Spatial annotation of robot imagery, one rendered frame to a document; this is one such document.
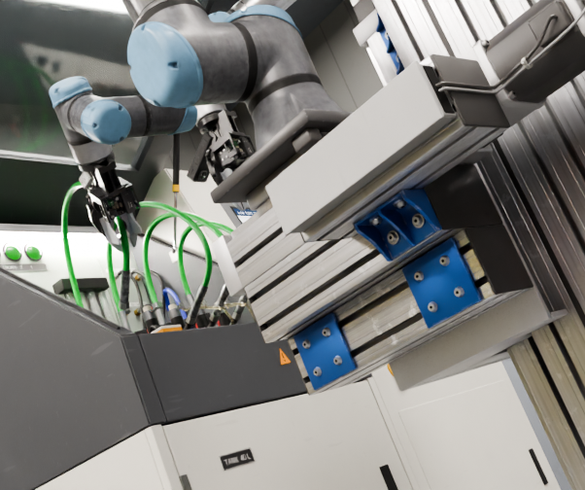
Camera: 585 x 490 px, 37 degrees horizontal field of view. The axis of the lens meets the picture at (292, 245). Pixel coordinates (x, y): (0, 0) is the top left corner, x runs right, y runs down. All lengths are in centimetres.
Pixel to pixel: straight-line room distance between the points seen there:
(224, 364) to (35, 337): 35
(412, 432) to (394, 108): 122
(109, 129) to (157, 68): 34
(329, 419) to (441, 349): 62
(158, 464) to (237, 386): 26
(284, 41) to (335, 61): 339
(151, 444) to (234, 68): 62
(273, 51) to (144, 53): 18
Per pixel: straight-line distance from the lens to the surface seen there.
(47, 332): 163
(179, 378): 153
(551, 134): 118
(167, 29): 121
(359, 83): 456
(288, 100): 124
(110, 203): 169
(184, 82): 120
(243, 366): 166
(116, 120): 153
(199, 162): 190
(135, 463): 149
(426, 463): 204
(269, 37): 128
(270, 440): 164
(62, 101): 163
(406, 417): 204
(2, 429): 176
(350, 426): 185
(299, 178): 102
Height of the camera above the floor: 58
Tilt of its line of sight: 16 degrees up
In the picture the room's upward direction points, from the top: 22 degrees counter-clockwise
